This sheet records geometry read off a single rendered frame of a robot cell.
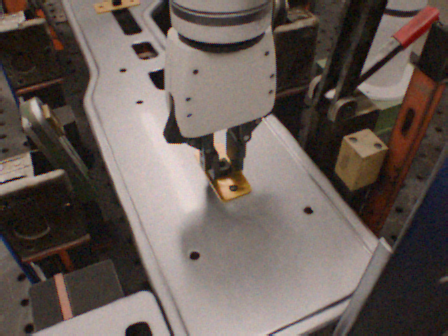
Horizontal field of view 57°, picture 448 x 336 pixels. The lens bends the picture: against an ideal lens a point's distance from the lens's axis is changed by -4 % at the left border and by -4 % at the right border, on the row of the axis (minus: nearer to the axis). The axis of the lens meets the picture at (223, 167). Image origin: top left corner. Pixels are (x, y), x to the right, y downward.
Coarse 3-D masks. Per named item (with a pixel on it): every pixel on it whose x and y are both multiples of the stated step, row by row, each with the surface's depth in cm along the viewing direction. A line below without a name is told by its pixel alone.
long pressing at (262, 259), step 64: (64, 0) 81; (128, 64) 64; (128, 128) 54; (256, 128) 54; (128, 192) 47; (192, 192) 47; (256, 192) 47; (320, 192) 47; (256, 256) 42; (320, 256) 42; (192, 320) 37; (256, 320) 37; (320, 320) 37
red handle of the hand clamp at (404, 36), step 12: (420, 12) 46; (432, 12) 46; (408, 24) 46; (420, 24) 46; (396, 36) 46; (408, 36) 46; (420, 36) 47; (384, 48) 47; (396, 48) 47; (372, 60) 47; (384, 60) 47; (372, 72) 48; (336, 84) 48; (360, 84) 48; (324, 96) 49
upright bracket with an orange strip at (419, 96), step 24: (432, 24) 34; (432, 48) 35; (432, 72) 35; (408, 96) 39; (432, 96) 36; (408, 120) 41; (408, 144) 41; (384, 168) 45; (408, 168) 43; (384, 192) 47; (360, 216) 53; (384, 216) 49
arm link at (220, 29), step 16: (272, 0) 33; (176, 16) 33; (192, 16) 32; (208, 16) 31; (224, 16) 31; (240, 16) 31; (256, 16) 32; (192, 32) 33; (208, 32) 32; (224, 32) 32; (240, 32) 32; (256, 32) 33
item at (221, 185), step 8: (216, 144) 52; (224, 152) 51; (224, 160) 49; (224, 168) 48; (232, 168) 49; (208, 176) 48; (224, 176) 48; (232, 176) 48; (240, 176) 48; (216, 184) 48; (224, 184) 48; (232, 184) 48; (240, 184) 48; (248, 184) 48; (216, 192) 47; (224, 192) 47; (232, 192) 47; (240, 192) 47; (248, 192) 47; (224, 200) 46
